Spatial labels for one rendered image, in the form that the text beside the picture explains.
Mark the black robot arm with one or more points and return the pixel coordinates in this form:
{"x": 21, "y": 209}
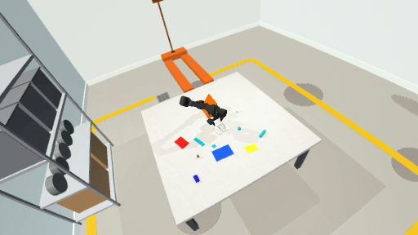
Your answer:
{"x": 211, "y": 109}

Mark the red flat square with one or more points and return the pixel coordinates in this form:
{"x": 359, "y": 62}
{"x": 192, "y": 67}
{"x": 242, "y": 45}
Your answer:
{"x": 181, "y": 142}

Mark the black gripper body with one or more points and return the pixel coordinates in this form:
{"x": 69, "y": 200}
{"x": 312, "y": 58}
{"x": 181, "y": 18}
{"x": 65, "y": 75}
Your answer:
{"x": 215, "y": 117}

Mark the yellow flat rectangular plate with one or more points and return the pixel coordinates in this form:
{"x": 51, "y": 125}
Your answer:
{"x": 251, "y": 148}

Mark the blue flat plate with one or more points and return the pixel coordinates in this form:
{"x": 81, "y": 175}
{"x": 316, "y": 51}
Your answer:
{"x": 222, "y": 152}

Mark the cyan flat bar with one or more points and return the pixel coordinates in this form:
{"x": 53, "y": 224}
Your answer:
{"x": 198, "y": 141}

